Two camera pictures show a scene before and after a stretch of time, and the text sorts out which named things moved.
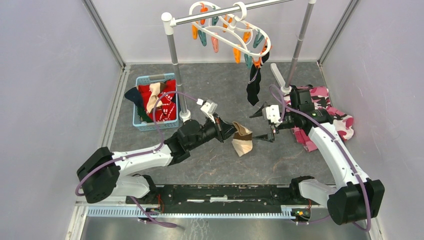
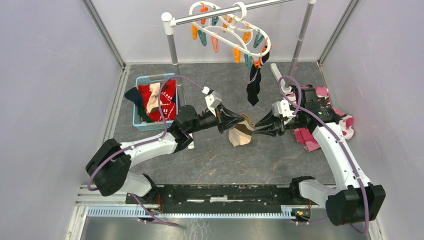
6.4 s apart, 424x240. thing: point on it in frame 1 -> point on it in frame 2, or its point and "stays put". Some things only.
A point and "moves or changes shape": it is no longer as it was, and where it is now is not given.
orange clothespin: x=257 y=60 stays put
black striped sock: x=264 y=58 stays put
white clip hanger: x=232 y=31 stays put
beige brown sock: x=242 y=140 moves or changes shape
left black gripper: x=224 y=130 -> x=223 y=114
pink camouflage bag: x=343 y=123 stays put
